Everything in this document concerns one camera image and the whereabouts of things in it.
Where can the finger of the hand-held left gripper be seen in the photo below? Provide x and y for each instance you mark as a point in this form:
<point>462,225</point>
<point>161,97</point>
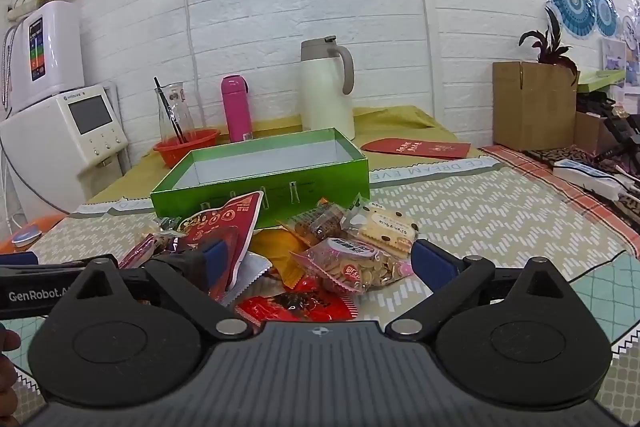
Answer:
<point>17,258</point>

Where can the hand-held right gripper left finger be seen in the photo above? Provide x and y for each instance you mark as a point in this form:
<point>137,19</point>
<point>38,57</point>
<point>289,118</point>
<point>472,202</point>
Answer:
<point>217,257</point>

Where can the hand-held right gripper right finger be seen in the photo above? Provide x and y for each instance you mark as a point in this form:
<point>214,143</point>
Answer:
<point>431,262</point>

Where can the silver zigzag-edged packet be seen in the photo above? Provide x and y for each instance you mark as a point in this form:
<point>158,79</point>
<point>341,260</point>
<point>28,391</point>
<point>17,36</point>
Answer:
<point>252,274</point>

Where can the large red snack packet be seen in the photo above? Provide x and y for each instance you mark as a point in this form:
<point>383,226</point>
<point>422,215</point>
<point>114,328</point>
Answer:
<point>235,217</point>

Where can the orange snack packet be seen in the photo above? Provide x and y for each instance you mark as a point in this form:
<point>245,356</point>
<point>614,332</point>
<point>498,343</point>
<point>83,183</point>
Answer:
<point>272,252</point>

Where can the dotted biscuit packet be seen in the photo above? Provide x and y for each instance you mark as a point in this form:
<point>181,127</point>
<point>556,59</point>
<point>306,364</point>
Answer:
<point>385,227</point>

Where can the green cardboard box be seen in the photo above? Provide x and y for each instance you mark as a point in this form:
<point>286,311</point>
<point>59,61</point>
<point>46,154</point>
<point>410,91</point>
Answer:
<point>190,193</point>

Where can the small pink-red snack packet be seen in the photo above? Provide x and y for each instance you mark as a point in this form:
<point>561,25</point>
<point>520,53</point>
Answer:
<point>140,252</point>

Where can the pink seed snack packet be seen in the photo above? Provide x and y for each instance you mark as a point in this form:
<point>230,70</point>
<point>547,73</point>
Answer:
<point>350,264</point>

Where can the red dark-print snack packet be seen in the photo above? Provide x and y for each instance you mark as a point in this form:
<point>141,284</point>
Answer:
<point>300,304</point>

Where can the orange-edged brown cake packet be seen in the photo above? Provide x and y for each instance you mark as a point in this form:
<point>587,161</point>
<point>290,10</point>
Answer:
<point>320,222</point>

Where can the person's left hand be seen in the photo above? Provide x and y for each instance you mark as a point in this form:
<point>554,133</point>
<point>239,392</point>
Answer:
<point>6,372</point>

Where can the round lidded tub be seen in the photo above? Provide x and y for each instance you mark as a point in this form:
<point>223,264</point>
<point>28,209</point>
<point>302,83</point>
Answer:
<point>26,237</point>

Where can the orange basin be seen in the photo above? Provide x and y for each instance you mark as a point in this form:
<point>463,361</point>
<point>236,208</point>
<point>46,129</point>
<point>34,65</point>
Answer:
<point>52,224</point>

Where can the small green candy packet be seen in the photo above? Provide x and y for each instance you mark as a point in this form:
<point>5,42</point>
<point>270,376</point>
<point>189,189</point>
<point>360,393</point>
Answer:
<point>169,223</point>

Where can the herringbone table mat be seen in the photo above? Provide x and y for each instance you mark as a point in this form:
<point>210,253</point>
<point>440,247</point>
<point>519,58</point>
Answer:
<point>500,217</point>

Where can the red envelope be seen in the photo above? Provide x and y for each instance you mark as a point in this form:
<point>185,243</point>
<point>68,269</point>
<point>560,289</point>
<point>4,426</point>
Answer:
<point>425,149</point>

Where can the red plastic basket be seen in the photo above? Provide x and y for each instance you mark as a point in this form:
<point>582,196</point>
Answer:
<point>200,142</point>

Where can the white water dispenser with screen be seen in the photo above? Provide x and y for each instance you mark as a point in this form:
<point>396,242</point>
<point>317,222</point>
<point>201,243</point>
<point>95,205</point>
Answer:
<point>45,142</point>

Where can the orange plaid cloth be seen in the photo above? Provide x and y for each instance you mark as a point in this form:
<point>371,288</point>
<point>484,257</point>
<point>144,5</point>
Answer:
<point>550,189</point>

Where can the olive tablecloth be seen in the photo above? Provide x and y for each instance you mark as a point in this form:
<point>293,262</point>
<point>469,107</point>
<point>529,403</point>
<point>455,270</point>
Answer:
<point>400,122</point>

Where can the glass carafe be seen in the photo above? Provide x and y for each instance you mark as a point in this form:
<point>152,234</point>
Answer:
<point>175,117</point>

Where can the pink bottle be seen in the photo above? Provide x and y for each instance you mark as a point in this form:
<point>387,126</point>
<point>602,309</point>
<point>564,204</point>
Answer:
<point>236,107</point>

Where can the black chopsticks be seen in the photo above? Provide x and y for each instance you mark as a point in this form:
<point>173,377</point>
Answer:
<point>169,109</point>

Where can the white power strip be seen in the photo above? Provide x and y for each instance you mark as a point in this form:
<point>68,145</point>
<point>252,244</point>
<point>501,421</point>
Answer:
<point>585,174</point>

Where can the large cardboard box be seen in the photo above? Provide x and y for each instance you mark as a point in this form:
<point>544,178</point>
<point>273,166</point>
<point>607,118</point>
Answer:
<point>530,107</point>

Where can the white thermos jug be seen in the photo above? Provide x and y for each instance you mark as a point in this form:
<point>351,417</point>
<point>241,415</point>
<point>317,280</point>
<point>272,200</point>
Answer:
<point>325,97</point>

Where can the white water purifier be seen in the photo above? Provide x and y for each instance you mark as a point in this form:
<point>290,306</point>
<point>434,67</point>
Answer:
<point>55,57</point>

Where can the small cardboard box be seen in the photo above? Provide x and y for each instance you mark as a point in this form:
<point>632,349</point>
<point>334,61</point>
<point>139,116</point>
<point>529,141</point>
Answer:
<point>592,132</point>

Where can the dark red plant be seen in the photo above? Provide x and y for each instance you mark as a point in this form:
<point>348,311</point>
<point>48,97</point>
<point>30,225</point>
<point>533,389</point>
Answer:
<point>552,52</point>

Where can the green shelf board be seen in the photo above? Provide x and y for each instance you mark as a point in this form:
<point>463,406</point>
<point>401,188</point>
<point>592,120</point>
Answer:
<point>600,81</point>

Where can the medium blue paper fan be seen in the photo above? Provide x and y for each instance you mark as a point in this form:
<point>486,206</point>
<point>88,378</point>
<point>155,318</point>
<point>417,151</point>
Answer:
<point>605,12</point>

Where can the white wall pipe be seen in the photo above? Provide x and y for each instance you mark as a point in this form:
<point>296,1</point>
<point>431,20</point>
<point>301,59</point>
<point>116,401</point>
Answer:
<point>422,7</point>

